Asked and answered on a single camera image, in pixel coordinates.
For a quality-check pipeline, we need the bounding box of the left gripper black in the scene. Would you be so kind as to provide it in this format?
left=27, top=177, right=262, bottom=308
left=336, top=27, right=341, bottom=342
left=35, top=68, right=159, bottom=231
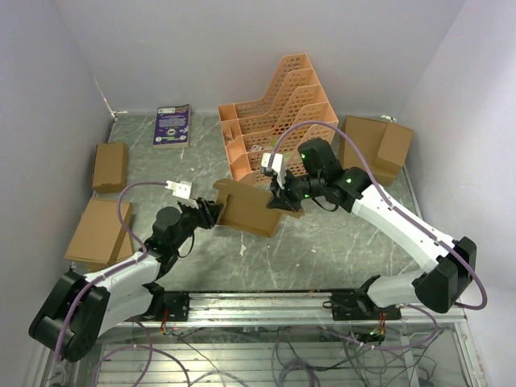
left=172, top=197, right=223, bottom=251

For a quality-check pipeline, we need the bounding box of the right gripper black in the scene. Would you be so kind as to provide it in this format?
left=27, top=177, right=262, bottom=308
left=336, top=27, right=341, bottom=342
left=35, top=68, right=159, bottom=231
left=266, top=167, right=324, bottom=214

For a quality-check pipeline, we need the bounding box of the cardboard box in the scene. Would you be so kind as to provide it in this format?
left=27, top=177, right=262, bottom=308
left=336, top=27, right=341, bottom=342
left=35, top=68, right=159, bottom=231
left=92, top=142, right=128, bottom=194
left=213, top=178, right=305, bottom=238
left=342, top=115, right=414, bottom=186
left=64, top=198, right=134, bottom=272

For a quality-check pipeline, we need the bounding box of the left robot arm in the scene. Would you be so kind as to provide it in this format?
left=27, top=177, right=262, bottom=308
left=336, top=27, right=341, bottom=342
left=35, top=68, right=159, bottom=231
left=28, top=198, right=224, bottom=362

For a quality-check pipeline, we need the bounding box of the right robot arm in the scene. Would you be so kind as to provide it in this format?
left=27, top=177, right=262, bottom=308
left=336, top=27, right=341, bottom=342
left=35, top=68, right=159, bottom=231
left=260, top=138, right=476, bottom=319

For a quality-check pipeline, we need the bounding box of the peach plastic file organizer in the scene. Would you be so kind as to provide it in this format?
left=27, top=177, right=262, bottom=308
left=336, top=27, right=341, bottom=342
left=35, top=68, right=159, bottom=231
left=218, top=53, right=338, bottom=185

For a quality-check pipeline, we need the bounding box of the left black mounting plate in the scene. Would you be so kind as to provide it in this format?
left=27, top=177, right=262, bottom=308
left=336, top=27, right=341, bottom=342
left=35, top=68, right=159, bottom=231
left=137, top=291, right=190, bottom=322

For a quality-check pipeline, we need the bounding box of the black mounting plate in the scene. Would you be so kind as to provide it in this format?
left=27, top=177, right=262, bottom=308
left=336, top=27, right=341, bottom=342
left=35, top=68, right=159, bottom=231
left=328, top=291, right=402, bottom=321
left=137, top=291, right=190, bottom=322

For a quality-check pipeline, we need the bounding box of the purple book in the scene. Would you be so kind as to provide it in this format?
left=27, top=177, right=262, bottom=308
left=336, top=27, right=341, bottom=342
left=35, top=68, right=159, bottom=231
left=152, top=104, right=191, bottom=148

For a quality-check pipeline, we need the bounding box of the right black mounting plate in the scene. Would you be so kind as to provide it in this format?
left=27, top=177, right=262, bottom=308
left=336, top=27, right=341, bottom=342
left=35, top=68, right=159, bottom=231
left=328, top=291, right=402, bottom=321

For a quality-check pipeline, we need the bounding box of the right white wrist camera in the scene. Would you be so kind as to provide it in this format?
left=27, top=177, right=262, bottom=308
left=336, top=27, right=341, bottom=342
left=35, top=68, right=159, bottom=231
left=260, top=152, right=287, bottom=189

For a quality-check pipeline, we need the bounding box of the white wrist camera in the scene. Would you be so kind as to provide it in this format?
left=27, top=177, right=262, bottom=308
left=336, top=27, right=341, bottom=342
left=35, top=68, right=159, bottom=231
left=260, top=152, right=287, bottom=189
left=165, top=181, right=198, bottom=209

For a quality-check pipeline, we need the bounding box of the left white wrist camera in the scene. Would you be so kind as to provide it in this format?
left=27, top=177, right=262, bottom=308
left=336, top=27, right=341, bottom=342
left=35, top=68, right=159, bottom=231
left=165, top=181, right=198, bottom=209

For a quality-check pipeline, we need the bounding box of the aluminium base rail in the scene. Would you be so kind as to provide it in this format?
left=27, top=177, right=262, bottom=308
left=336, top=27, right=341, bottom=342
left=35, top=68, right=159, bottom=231
left=42, top=292, right=468, bottom=327

